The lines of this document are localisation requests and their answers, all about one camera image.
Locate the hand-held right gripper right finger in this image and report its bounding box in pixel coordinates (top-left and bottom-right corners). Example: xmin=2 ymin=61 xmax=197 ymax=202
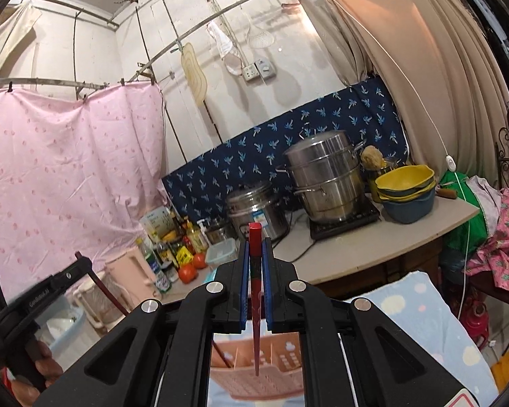
xmin=261 ymin=237 xmax=480 ymax=407

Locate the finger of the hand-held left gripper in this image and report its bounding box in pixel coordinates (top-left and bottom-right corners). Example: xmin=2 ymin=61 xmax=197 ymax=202
xmin=46 ymin=253 xmax=94 ymax=296

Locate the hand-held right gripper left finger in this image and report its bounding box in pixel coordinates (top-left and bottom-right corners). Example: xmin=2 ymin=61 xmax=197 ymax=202
xmin=34 ymin=239 xmax=251 ymax=407

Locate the red chopstick black band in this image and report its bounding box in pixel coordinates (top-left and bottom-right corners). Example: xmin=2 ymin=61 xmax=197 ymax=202
xmin=248 ymin=222 xmax=264 ymax=377

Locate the dark maroon chopstick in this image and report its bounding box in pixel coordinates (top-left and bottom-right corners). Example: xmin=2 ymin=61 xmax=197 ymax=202
xmin=212 ymin=341 xmax=234 ymax=369
xmin=75 ymin=252 xmax=130 ymax=318

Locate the pink perforated utensil basket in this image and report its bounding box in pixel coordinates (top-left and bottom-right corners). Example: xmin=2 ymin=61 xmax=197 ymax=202
xmin=210 ymin=333 xmax=306 ymax=401

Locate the person's left hand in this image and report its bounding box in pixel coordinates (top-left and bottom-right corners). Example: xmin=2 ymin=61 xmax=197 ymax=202
xmin=8 ymin=339 xmax=65 ymax=407

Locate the clear food container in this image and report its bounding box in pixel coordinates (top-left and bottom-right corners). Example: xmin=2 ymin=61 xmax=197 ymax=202
xmin=206 ymin=239 xmax=239 ymax=270

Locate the pink electric kettle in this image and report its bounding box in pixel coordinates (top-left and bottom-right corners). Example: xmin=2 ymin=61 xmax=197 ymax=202
xmin=104 ymin=246 xmax=163 ymax=311

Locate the small steel pot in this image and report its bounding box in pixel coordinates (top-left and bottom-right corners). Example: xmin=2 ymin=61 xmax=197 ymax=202
xmin=204 ymin=216 xmax=235 ymax=245

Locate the steel rice cooker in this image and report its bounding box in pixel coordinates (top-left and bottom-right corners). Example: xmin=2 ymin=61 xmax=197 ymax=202
xmin=226 ymin=180 xmax=290 ymax=241

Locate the black induction cooker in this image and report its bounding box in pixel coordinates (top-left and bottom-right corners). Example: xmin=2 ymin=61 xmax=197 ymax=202
xmin=309 ymin=206 xmax=382 ymax=240

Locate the pink dotted curtain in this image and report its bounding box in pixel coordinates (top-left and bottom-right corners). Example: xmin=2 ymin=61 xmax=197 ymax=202
xmin=0 ymin=82 xmax=170 ymax=306

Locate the wooden counter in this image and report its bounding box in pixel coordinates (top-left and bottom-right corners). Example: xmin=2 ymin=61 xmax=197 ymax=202
xmin=161 ymin=195 xmax=480 ymax=306

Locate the steel steamer pot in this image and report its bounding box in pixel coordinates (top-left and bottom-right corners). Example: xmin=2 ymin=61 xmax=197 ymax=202
xmin=276 ymin=131 xmax=367 ymax=224

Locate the navy floral cloth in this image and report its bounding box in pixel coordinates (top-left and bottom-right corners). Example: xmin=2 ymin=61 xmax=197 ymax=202
xmin=161 ymin=74 xmax=408 ymax=221

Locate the light blue printed tablecloth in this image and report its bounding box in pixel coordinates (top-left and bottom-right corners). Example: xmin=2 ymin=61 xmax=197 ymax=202
xmin=208 ymin=271 xmax=499 ymax=407

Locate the blue bowl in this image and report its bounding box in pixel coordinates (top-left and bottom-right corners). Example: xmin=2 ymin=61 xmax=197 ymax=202
xmin=382 ymin=193 xmax=436 ymax=225

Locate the tan loofah sponge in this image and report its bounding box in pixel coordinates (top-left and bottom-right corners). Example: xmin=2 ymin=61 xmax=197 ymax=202
xmin=360 ymin=145 xmax=387 ymax=170

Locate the yellow bowl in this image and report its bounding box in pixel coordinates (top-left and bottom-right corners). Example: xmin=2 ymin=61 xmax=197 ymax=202
xmin=377 ymin=186 xmax=437 ymax=203
xmin=374 ymin=165 xmax=435 ymax=192

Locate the green bag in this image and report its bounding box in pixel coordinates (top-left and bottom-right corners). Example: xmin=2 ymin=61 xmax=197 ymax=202
xmin=439 ymin=170 xmax=489 ymax=256

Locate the red plastic object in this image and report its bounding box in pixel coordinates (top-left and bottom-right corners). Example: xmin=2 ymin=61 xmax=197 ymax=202
xmin=462 ymin=292 xmax=491 ymax=351

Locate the hanging wooden board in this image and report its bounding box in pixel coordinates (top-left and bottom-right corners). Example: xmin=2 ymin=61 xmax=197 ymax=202
xmin=180 ymin=42 xmax=208 ymax=108

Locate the pink pineapple print cloth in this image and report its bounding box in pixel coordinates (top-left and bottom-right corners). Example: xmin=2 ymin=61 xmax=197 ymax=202
xmin=467 ymin=187 xmax=509 ymax=290

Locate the beige hanging cloth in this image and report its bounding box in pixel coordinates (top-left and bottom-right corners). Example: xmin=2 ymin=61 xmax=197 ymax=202
xmin=0 ymin=0 xmax=41 ymax=79

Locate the white slotted ladle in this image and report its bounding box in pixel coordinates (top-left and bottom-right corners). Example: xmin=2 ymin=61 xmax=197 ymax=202
xmin=244 ymin=8 xmax=276 ymax=50

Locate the beige curtain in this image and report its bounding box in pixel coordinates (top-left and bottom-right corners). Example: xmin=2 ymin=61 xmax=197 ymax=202
xmin=297 ymin=0 xmax=509 ymax=179

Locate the metal curtain rail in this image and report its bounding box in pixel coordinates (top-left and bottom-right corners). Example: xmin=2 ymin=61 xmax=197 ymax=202
xmin=0 ymin=76 xmax=111 ymax=92

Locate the wooden handled tool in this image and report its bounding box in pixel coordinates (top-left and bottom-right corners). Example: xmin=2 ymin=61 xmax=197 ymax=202
xmin=435 ymin=182 xmax=457 ymax=201

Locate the white wall socket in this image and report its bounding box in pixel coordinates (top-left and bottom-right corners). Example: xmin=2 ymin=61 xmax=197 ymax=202
xmin=243 ymin=60 xmax=276 ymax=82

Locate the white cable with switch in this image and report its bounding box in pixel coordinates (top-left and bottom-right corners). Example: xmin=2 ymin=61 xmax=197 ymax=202
xmin=295 ymin=0 xmax=471 ymax=323

